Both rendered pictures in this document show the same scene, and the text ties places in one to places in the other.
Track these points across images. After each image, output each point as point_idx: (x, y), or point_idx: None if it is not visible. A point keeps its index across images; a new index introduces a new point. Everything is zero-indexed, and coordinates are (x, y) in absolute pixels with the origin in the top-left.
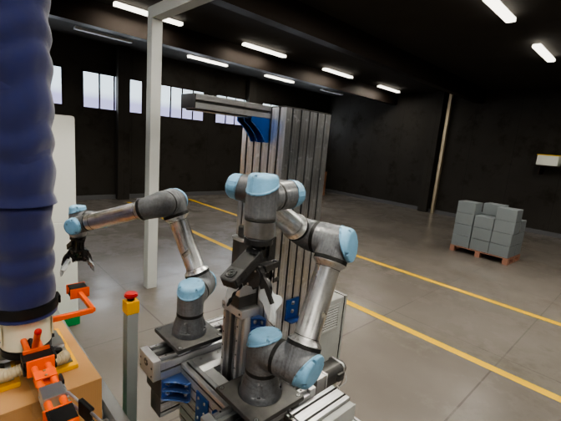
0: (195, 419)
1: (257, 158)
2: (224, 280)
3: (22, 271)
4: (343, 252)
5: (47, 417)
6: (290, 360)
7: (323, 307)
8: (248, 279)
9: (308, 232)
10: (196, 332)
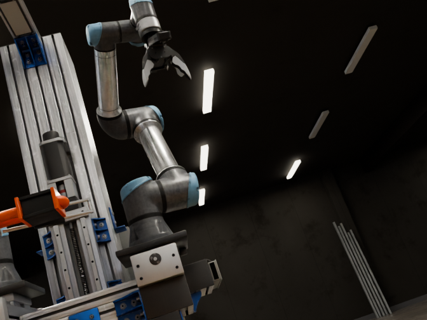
0: None
1: (35, 80)
2: (162, 32)
3: None
4: (159, 115)
5: (29, 194)
6: (176, 177)
7: (169, 150)
8: (161, 53)
9: (122, 113)
10: (20, 279)
